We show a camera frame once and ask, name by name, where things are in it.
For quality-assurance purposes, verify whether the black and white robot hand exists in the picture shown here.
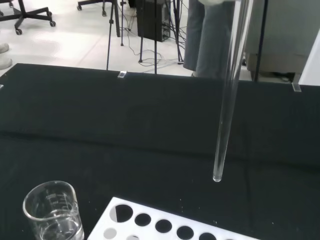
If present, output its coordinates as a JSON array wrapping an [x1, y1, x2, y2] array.
[[197, 0, 236, 6]]

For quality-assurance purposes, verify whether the white test tube rack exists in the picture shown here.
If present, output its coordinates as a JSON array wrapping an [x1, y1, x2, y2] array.
[[86, 196, 262, 240]]

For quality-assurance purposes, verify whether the clear glass beaker with liquid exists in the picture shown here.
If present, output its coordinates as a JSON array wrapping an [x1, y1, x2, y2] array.
[[22, 180, 85, 240]]

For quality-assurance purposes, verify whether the person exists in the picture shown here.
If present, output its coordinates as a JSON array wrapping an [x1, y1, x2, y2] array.
[[183, 0, 245, 78]]

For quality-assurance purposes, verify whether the black upright pole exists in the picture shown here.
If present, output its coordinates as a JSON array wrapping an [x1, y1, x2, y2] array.
[[253, 0, 269, 82]]

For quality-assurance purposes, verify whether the black computer tower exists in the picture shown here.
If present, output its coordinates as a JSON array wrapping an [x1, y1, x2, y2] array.
[[136, 0, 172, 43]]

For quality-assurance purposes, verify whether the black tripod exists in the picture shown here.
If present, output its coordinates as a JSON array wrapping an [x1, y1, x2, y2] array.
[[106, 0, 126, 71], [138, 0, 184, 75]]

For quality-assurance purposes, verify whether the grey cabinet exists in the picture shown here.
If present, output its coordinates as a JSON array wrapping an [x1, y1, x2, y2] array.
[[243, 0, 320, 76]]

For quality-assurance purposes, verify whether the black office chair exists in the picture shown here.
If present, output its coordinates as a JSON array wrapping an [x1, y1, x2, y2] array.
[[76, 0, 121, 16], [0, 0, 57, 35]]

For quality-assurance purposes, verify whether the pale board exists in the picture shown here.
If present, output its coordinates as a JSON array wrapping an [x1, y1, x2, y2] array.
[[298, 37, 320, 87]]

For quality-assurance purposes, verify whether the black bench cloth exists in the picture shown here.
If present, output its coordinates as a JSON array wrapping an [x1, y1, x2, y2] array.
[[0, 63, 320, 240]]

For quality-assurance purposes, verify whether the person's foot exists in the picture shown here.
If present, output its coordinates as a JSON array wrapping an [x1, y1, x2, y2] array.
[[0, 42, 13, 70]]

